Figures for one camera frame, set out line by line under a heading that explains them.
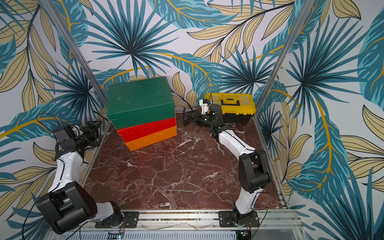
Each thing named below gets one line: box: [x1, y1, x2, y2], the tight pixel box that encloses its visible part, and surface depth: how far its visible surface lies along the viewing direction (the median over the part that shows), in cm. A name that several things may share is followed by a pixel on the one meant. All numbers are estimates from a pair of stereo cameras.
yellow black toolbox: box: [204, 93, 257, 123], surface depth 106 cm
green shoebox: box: [106, 76, 176, 130], surface depth 78 cm
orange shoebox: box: [125, 125, 178, 152], surface depth 97 cm
